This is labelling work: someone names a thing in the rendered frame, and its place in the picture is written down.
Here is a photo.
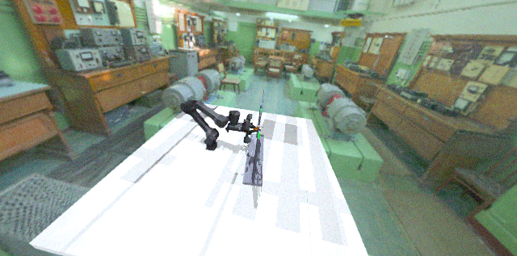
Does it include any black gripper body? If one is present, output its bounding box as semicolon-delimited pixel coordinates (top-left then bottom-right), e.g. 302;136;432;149
237;114;253;144

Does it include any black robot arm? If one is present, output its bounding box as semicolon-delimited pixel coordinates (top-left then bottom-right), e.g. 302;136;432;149
180;99;251;152

